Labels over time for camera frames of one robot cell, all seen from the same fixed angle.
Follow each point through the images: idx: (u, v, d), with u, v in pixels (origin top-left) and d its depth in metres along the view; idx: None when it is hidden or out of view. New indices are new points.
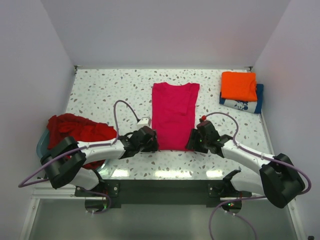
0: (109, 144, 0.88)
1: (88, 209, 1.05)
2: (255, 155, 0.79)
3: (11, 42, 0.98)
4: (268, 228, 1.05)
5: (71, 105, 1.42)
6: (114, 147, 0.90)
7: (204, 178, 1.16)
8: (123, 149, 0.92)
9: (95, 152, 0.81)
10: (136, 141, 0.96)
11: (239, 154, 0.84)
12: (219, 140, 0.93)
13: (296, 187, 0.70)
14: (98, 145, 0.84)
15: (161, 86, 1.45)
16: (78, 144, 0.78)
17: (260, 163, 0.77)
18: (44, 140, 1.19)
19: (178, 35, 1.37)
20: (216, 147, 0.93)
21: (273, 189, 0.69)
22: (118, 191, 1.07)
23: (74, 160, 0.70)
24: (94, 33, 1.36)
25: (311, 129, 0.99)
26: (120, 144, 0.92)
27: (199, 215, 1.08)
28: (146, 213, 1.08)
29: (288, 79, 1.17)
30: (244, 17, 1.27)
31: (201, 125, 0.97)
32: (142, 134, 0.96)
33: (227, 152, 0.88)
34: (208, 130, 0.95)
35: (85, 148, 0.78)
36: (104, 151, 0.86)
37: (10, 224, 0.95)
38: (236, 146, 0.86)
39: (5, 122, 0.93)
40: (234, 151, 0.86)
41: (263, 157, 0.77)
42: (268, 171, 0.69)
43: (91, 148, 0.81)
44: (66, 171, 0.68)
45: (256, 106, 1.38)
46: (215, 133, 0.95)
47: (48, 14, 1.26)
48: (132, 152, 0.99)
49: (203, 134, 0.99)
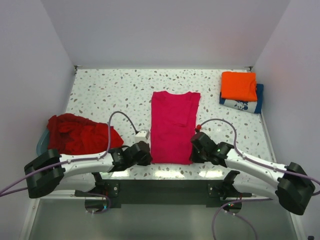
0: (96, 158, 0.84)
1: (88, 209, 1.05)
2: (267, 168, 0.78)
3: (12, 42, 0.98)
4: (268, 228, 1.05)
5: (71, 105, 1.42)
6: (101, 162, 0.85)
7: (204, 178, 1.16)
8: (111, 164, 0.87)
9: (77, 167, 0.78)
10: (129, 156, 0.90)
11: (247, 166, 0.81)
12: (219, 150, 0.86)
13: (309, 192, 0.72)
14: (82, 160, 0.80)
15: (160, 95, 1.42)
16: (60, 158, 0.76)
17: (274, 176, 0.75)
18: (44, 140, 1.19)
19: (178, 34, 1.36)
20: (218, 159, 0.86)
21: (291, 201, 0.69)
22: (118, 191, 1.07)
23: (50, 175, 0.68)
24: (94, 33, 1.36)
25: (311, 130, 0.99)
26: (108, 159, 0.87)
27: (200, 216, 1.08)
28: (145, 214, 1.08)
29: (288, 79, 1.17)
30: (244, 17, 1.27)
31: (195, 139, 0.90)
32: (136, 150, 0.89)
33: (232, 164, 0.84)
34: (203, 142, 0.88)
35: (66, 163, 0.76)
36: (88, 167, 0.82)
37: (10, 224, 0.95)
38: (242, 157, 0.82)
39: (5, 122, 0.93)
40: (241, 163, 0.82)
41: (276, 169, 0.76)
42: (286, 185, 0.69)
43: (73, 163, 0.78)
44: (42, 184, 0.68)
45: (256, 106, 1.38)
46: (211, 143, 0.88)
47: (48, 13, 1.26)
48: (123, 168, 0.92)
49: (199, 147, 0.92)
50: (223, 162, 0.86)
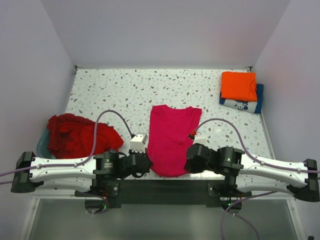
0: (73, 165, 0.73)
1: (88, 209, 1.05)
2: (290, 171, 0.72)
3: (12, 42, 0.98)
4: (269, 228, 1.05)
5: (71, 105, 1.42)
6: (79, 169, 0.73)
7: (203, 178, 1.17)
8: (91, 173, 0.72)
9: (47, 173, 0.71)
10: (122, 167, 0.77)
11: (268, 173, 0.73)
12: (228, 159, 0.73)
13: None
14: (53, 166, 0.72)
15: (160, 109, 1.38)
16: (32, 162, 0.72)
17: (302, 178, 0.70)
18: (44, 140, 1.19)
19: (178, 35, 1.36)
20: (229, 168, 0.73)
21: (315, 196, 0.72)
22: (118, 191, 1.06)
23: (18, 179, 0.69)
24: (94, 33, 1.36)
25: (311, 130, 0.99)
26: (89, 168, 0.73)
27: (200, 215, 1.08)
28: (145, 214, 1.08)
29: (288, 79, 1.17)
30: (243, 17, 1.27)
31: (195, 155, 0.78)
32: (132, 162, 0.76)
33: (249, 171, 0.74)
34: (202, 153, 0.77)
35: (34, 169, 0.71)
36: (64, 175, 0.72)
37: (10, 224, 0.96)
38: (261, 164, 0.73)
39: (5, 122, 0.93)
40: (261, 170, 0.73)
41: (300, 171, 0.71)
42: (313, 185, 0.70)
43: (44, 168, 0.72)
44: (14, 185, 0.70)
45: (256, 106, 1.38)
46: (213, 154, 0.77)
47: (48, 13, 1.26)
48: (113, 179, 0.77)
49: (199, 161, 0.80)
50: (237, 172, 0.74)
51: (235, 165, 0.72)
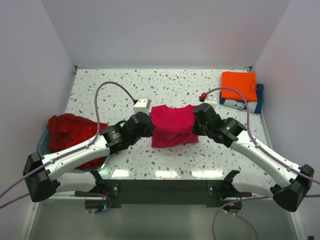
0: (84, 147, 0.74)
1: (88, 209, 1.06)
2: (280, 165, 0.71)
3: (12, 43, 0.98)
4: (269, 229, 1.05)
5: (71, 105, 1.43)
6: (92, 148, 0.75)
7: (204, 178, 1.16)
8: (105, 147, 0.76)
9: (64, 164, 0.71)
10: (128, 132, 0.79)
11: (256, 156, 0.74)
12: (227, 128, 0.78)
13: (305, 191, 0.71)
14: (66, 155, 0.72)
15: (159, 109, 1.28)
16: (43, 160, 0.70)
17: (287, 176, 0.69)
18: (44, 140, 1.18)
19: (178, 34, 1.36)
20: (223, 136, 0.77)
21: (291, 201, 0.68)
22: (118, 191, 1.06)
23: (37, 181, 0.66)
24: (94, 33, 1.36)
25: (311, 130, 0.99)
26: (100, 143, 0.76)
27: (199, 215, 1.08)
28: (145, 214, 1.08)
29: (288, 79, 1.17)
30: (244, 16, 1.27)
31: (200, 110, 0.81)
32: (135, 123, 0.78)
33: (241, 149, 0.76)
34: (208, 115, 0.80)
35: (49, 164, 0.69)
36: (79, 159, 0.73)
37: (9, 224, 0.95)
38: (256, 145, 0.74)
39: (5, 121, 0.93)
40: (252, 150, 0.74)
41: (291, 169, 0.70)
42: (296, 188, 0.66)
43: (58, 160, 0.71)
44: (36, 190, 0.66)
45: (256, 106, 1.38)
46: (217, 118, 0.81)
47: (48, 13, 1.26)
48: (126, 146, 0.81)
49: (201, 121, 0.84)
50: (229, 142, 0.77)
51: (231, 135, 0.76)
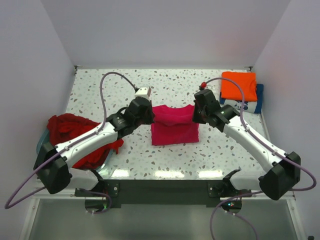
0: (94, 133, 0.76)
1: (88, 209, 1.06)
2: (266, 149, 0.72)
3: (12, 43, 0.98)
4: (269, 229, 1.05)
5: (71, 105, 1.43)
6: (102, 134, 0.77)
7: (204, 178, 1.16)
8: (114, 132, 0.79)
9: (79, 149, 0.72)
10: (131, 116, 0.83)
11: (244, 139, 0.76)
12: (222, 112, 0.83)
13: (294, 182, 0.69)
14: (79, 141, 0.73)
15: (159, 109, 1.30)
16: (57, 148, 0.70)
17: (271, 159, 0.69)
18: (44, 140, 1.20)
19: (178, 34, 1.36)
20: (217, 119, 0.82)
21: (274, 185, 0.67)
22: (118, 191, 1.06)
23: (56, 167, 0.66)
24: (94, 33, 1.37)
25: (310, 130, 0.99)
26: (108, 129, 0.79)
27: (200, 215, 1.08)
28: (145, 213, 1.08)
29: (288, 79, 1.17)
30: (244, 16, 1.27)
31: (200, 94, 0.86)
32: (136, 107, 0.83)
33: (231, 131, 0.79)
34: (208, 100, 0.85)
35: (64, 151, 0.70)
36: (91, 144, 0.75)
37: (9, 224, 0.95)
38: (245, 129, 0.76)
39: (5, 121, 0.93)
40: (241, 133, 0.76)
41: (275, 153, 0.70)
42: (279, 171, 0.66)
43: (73, 146, 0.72)
44: (54, 178, 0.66)
45: (256, 106, 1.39)
46: (216, 104, 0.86)
47: (47, 13, 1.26)
48: (130, 130, 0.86)
49: (202, 106, 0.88)
50: (222, 125, 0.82)
51: (223, 118, 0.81)
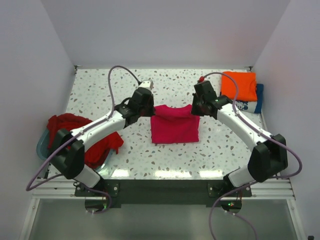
0: (105, 119, 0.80)
1: (88, 209, 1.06)
2: (252, 130, 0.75)
3: (12, 43, 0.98)
4: (269, 229, 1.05)
5: (71, 105, 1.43)
6: (112, 120, 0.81)
7: (204, 178, 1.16)
8: (122, 119, 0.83)
9: (93, 134, 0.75)
10: (135, 105, 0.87)
11: (234, 122, 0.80)
12: (216, 100, 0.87)
13: (280, 166, 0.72)
14: (92, 126, 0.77)
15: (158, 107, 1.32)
16: (72, 133, 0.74)
17: (256, 139, 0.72)
18: (44, 140, 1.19)
19: (178, 34, 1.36)
20: (212, 107, 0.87)
21: (259, 165, 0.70)
22: (118, 191, 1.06)
23: (73, 150, 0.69)
24: (94, 33, 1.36)
25: (310, 129, 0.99)
26: (118, 116, 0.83)
27: (200, 215, 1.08)
28: (145, 213, 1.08)
29: (288, 79, 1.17)
30: (244, 16, 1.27)
31: (199, 84, 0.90)
32: (140, 97, 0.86)
33: (223, 117, 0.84)
34: (205, 89, 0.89)
35: (80, 135, 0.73)
36: (103, 130, 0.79)
37: (10, 224, 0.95)
38: (235, 114, 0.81)
39: (5, 121, 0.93)
40: (231, 118, 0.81)
41: (261, 134, 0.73)
42: (262, 150, 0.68)
43: (87, 131, 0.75)
44: (72, 161, 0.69)
45: (256, 106, 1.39)
46: (213, 94, 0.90)
47: (47, 13, 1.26)
48: (135, 117, 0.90)
49: (199, 95, 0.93)
50: (216, 112, 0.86)
51: (217, 105, 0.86)
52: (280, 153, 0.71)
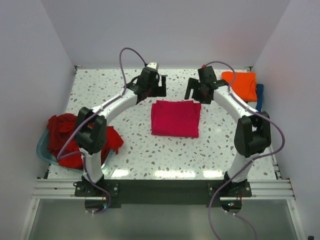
0: (119, 96, 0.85)
1: (88, 209, 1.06)
2: (240, 106, 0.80)
3: (12, 43, 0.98)
4: (268, 229, 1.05)
5: (71, 105, 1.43)
6: (126, 97, 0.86)
7: (203, 178, 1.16)
8: (135, 95, 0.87)
9: (111, 110, 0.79)
10: (144, 83, 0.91)
11: (226, 100, 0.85)
12: (215, 83, 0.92)
13: (264, 142, 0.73)
14: (109, 104, 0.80)
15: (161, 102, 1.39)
16: (93, 110, 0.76)
17: (242, 114, 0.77)
18: (44, 140, 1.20)
19: (178, 34, 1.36)
20: (210, 88, 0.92)
21: (242, 137, 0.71)
22: (118, 191, 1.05)
23: (98, 125, 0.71)
24: (94, 33, 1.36)
25: (310, 130, 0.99)
26: (130, 92, 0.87)
27: (199, 215, 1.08)
28: (145, 213, 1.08)
29: (288, 78, 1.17)
30: (244, 16, 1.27)
31: (201, 68, 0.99)
32: (147, 74, 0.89)
33: (218, 96, 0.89)
34: (206, 73, 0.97)
35: (100, 111, 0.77)
36: (119, 106, 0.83)
37: (10, 225, 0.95)
38: (228, 93, 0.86)
39: (5, 121, 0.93)
40: (225, 96, 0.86)
41: (247, 110, 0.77)
42: (246, 121, 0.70)
43: (106, 108, 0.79)
44: (97, 136, 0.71)
45: (256, 106, 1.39)
46: (213, 77, 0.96)
47: (47, 13, 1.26)
48: (145, 95, 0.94)
49: (201, 79, 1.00)
50: (213, 93, 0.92)
51: (214, 86, 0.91)
52: (264, 128, 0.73)
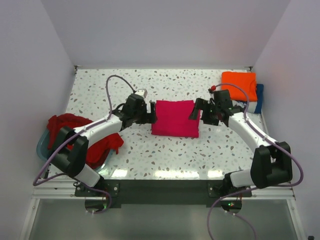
0: (104, 119, 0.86)
1: (88, 209, 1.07)
2: (257, 135, 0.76)
3: (12, 43, 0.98)
4: (269, 229, 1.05)
5: (71, 105, 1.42)
6: (111, 122, 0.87)
7: (204, 178, 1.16)
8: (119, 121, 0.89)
9: (94, 132, 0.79)
10: (129, 110, 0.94)
11: (241, 127, 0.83)
12: (230, 109, 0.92)
13: (283, 175, 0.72)
14: (94, 126, 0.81)
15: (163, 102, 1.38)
16: (75, 130, 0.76)
17: (259, 143, 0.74)
18: (44, 140, 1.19)
19: (178, 34, 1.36)
20: (225, 114, 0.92)
21: (259, 169, 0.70)
22: (118, 191, 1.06)
23: (78, 146, 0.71)
24: (94, 33, 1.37)
25: (310, 130, 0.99)
26: (116, 118, 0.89)
27: (199, 215, 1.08)
28: (145, 213, 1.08)
29: (288, 79, 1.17)
30: (244, 16, 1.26)
31: (216, 91, 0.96)
32: (133, 101, 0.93)
33: (233, 122, 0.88)
34: (222, 97, 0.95)
35: (83, 132, 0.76)
36: (104, 128, 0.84)
37: (10, 224, 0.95)
38: (244, 120, 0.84)
39: (5, 121, 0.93)
40: (240, 123, 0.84)
41: (265, 139, 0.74)
42: (263, 152, 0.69)
43: (90, 129, 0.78)
44: (76, 158, 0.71)
45: (256, 106, 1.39)
46: (229, 102, 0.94)
47: (47, 13, 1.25)
48: (130, 122, 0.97)
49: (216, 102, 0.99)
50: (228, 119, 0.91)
51: (230, 112, 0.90)
52: (284, 160, 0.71)
